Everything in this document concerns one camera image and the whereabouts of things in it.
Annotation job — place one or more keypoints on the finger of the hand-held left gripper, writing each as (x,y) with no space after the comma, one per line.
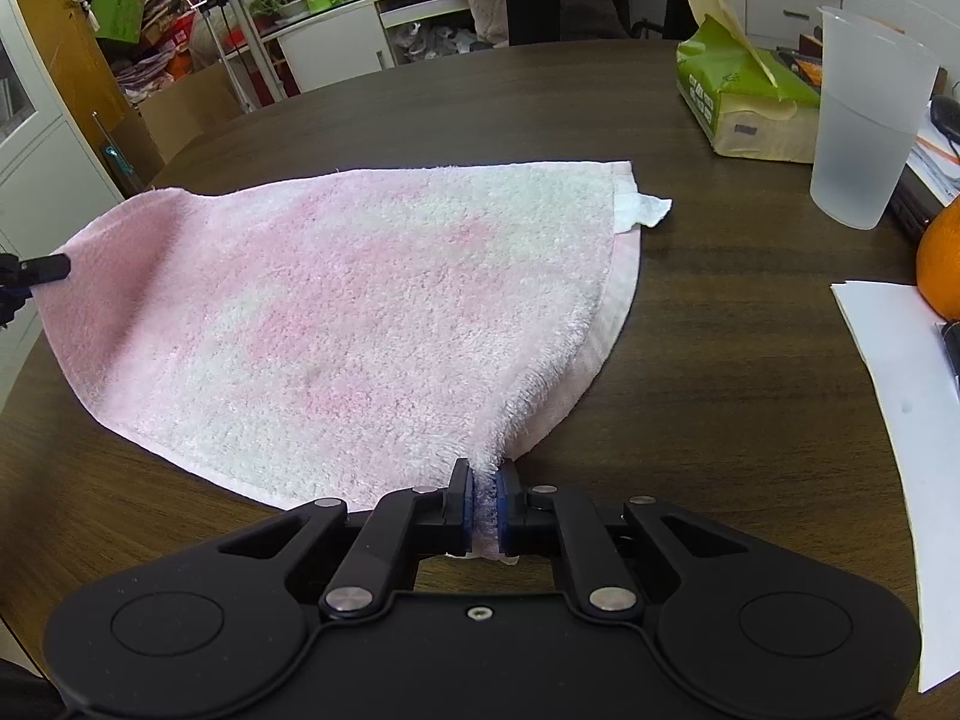
(41,268)

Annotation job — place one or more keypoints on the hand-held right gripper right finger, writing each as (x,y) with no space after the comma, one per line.
(508,517)

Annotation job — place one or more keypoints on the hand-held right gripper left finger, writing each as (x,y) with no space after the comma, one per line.
(465,514)

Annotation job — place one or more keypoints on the pink towel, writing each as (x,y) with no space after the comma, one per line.
(337,300)

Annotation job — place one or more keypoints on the grey metal filing cabinet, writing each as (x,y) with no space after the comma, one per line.
(45,165)

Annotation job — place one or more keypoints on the mop with teal clip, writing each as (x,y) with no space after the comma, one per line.
(112,150)

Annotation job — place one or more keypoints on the large open cardboard box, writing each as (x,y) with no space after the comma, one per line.
(187,120)

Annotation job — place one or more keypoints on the green cardboard box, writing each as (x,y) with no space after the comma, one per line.
(118,13)

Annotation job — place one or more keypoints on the red gift box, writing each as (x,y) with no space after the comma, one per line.
(176,36)

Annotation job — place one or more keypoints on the metal stand with black armrests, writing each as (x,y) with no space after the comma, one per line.
(240,30)

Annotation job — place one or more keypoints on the white paper sheet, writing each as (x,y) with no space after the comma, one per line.
(900,427)

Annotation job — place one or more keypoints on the white plastic bags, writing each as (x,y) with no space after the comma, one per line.
(435,41)

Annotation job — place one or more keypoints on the green tissue pack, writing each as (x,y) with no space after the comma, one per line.
(735,90)

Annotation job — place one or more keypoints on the orange fruit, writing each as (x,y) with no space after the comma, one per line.
(941,262)

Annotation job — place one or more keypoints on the translucent plastic cup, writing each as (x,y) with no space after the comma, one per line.
(866,127)

